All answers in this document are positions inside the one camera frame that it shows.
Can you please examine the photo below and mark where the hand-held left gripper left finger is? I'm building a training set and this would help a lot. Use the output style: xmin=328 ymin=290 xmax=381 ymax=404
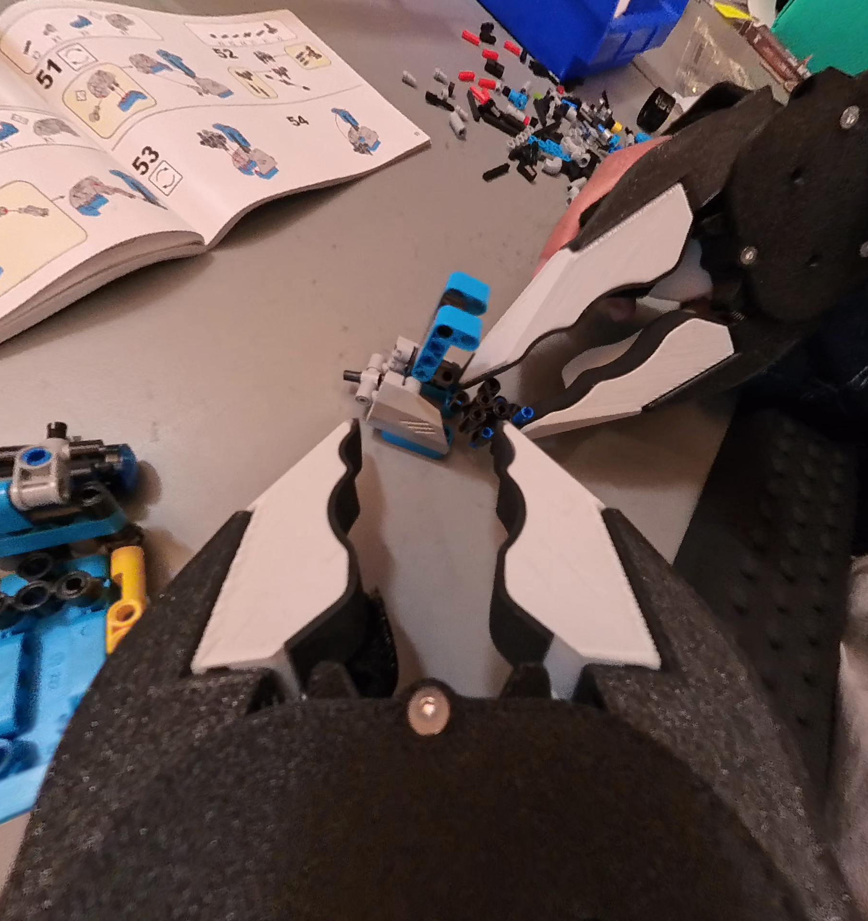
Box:
xmin=191 ymin=419 xmax=364 ymax=675

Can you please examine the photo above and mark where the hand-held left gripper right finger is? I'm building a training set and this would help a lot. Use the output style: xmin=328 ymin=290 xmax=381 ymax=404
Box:
xmin=488 ymin=423 xmax=663 ymax=672

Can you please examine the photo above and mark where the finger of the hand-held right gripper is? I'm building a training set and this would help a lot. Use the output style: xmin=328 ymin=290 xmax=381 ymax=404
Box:
xmin=461 ymin=182 xmax=697 ymax=387
xmin=519 ymin=315 xmax=737 ymax=441

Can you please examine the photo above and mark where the grey panel blue beam assembly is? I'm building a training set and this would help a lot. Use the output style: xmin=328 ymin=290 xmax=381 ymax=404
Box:
xmin=344 ymin=271 xmax=494 ymax=459

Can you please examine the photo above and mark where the small blue toy robot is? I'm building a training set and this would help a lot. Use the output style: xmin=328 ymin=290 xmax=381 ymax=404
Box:
xmin=0 ymin=421 xmax=152 ymax=837

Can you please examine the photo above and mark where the person's right forearm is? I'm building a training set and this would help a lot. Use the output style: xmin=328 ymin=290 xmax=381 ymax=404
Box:
xmin=732 ymin=288 xmax=868 ymax=555

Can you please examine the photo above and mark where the grey desk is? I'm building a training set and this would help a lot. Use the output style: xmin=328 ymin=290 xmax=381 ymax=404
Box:
xmin=0 ymin=0 xmax=737 ymax=921

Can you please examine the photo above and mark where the person's right hand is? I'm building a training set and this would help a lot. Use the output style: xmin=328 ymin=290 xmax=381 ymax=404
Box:
xmin=536 ymin=137 xmax=666 ymax=269

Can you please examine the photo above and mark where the pile of small building parts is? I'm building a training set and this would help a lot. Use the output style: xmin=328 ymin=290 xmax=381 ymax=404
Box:
xmin=401 ymin=22 xmax=665 ymax=204

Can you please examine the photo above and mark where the small black wheel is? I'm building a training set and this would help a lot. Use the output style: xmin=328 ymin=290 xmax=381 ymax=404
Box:
xmin=637 ymin=86 xmax=678 ymax=132

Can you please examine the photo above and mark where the teal bin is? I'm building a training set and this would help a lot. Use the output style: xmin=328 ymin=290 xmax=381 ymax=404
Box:
xmin=768 ymin=0 xmax=868 ymax=82

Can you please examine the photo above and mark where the black dimpled mat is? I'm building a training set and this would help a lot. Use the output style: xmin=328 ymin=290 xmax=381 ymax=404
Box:
xmin=675 ymin=410 xmax=864 ymax=781

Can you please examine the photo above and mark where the blue bin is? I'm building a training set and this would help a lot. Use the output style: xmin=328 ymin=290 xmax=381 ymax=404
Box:
xmin=477 ymin=0 xmax=691 ymax=83

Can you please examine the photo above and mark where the instruction booklet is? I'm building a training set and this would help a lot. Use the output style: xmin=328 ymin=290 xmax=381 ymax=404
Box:
xmin=0 ymin=0 xmax=432 ymax=359

